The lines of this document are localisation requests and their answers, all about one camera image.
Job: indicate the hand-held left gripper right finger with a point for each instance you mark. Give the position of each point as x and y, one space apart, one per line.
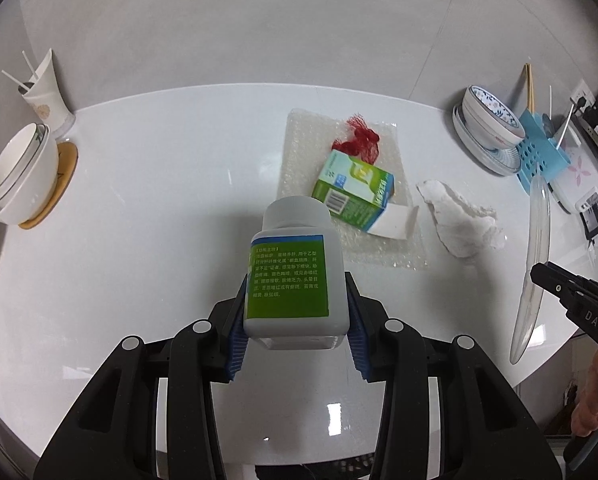
359 350

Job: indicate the white flowered rice cooker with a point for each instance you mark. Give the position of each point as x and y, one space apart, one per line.
586 170

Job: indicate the white bottle with green label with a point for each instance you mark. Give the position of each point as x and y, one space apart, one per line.
289 280

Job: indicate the white bowl with dark rim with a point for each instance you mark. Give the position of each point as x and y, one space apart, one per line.
14 160

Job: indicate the white wall socket with plug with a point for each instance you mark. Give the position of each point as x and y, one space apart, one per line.
581 92

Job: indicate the blue patterned ceramic bowl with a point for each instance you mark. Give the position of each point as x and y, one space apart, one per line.
489 120

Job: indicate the clear glass plate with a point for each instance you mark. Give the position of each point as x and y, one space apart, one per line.
536 240

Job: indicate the blue rimmed ceramic plate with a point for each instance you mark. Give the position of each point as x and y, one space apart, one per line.
484 155

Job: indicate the red mesh net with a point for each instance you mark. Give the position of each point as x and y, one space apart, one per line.
361 140

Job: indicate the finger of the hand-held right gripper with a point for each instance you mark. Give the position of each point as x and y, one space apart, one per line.
589 285
554 285

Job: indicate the metal spoon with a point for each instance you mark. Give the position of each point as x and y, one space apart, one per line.
547 125

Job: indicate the black power plug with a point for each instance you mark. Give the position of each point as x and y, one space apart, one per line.
580 103

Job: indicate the bubble wrap sheet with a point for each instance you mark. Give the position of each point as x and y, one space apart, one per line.
299 160

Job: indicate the blue perforated utensil holder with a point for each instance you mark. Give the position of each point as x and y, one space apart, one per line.
541 160

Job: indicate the green and white carton box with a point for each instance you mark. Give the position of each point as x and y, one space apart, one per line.
354 190

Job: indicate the round wooden coaster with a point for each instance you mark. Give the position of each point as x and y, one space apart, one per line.
66 175

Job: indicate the white paper cup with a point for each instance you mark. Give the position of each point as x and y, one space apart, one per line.
46 105

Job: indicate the white straw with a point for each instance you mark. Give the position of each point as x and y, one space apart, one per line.
15 81
29 67

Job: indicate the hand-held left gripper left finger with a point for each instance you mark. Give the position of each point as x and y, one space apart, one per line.
236 345

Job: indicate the bundle of wooden chopsticks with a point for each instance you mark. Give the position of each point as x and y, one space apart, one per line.
529 87

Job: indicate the crumpled white tissue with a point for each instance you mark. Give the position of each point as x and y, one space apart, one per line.
464 220

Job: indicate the white plastic stick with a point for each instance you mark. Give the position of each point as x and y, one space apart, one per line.
565 127

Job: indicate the stacked white bowls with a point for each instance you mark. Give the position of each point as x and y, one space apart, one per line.
34 190

